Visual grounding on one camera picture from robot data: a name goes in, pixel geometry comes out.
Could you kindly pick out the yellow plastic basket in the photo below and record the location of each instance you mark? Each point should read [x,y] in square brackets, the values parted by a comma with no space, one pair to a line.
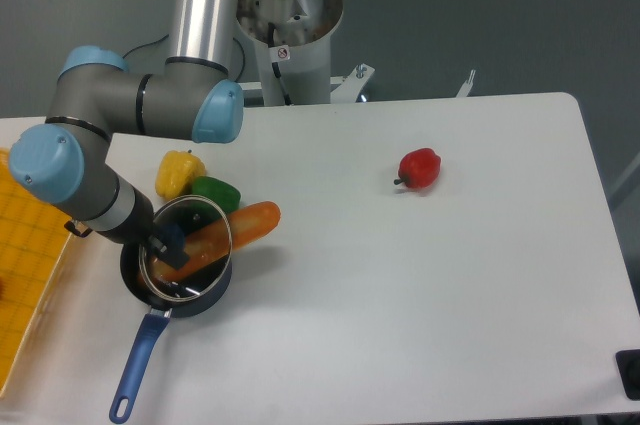
[33,245]

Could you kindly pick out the glass pot lid blue knob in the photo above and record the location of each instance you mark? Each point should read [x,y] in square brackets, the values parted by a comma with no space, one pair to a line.
[207,232]

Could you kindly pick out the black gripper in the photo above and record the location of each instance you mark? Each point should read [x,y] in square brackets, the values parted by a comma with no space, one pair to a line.
[130,221]

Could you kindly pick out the yellow toy bell pepper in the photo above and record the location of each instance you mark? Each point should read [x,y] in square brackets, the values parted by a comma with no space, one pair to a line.
[176,174]

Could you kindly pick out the toy baguette bread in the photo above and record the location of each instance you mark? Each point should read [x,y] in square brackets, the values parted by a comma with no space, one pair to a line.
[253,222]

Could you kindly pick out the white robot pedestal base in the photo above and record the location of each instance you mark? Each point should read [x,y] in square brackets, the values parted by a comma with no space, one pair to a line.
[292,46]

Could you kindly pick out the green toy bell pepper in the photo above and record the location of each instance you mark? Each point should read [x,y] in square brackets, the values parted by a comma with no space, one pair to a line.
[226,196]

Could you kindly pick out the red toy bell pepper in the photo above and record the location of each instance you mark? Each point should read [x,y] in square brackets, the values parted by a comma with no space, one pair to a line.
[418,169]

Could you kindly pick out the black device at table edge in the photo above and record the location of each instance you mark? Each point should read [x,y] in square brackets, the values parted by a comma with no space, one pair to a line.
[628,362]

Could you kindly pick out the dark pot blue handle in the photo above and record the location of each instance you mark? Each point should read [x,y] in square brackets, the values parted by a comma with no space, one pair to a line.
[157,319]

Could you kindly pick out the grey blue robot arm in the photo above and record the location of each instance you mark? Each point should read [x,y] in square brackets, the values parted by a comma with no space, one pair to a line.
[62,161]

